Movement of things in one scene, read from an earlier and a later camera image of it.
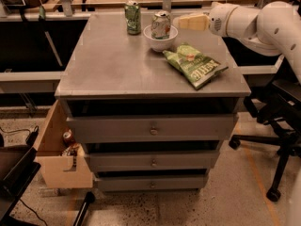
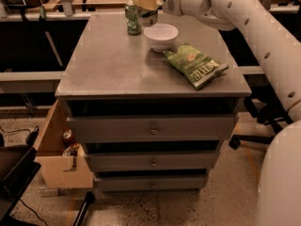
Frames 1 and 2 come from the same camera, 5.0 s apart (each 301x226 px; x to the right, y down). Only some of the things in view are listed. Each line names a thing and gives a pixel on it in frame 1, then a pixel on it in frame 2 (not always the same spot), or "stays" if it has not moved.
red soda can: [68, 137] stays
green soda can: [133, 17] stays
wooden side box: [61, 161] stays
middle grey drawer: [152, 161] stays
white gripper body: [216, 23] to [169, 0]
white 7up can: [161, 25] to [148, 17]
